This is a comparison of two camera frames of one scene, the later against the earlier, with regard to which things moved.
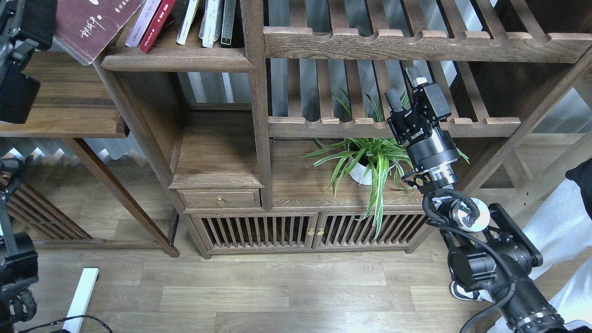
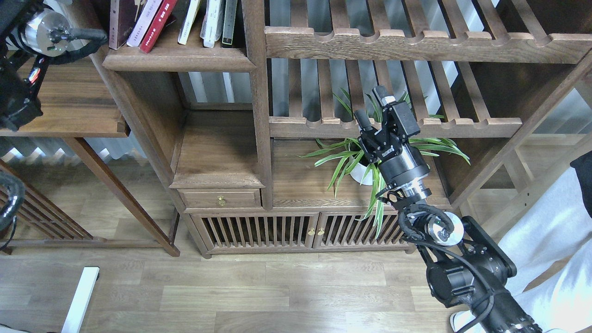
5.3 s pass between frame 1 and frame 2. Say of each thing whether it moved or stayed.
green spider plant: stayed
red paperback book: stayed
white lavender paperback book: stayed
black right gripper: moved
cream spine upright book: stayed
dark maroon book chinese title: moved
